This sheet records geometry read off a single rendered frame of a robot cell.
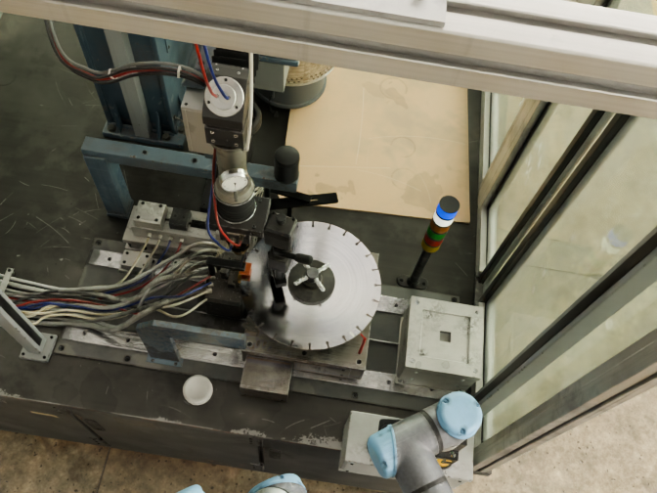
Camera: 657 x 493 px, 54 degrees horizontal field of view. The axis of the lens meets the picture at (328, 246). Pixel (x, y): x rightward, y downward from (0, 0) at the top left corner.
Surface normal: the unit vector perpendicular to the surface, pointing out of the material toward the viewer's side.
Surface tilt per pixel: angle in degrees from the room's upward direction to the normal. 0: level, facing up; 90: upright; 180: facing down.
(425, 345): 0
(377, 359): 0
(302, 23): 90
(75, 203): 0
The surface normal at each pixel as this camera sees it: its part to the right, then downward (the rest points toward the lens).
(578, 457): 0.08, -0.47
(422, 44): -0.14, 0.87
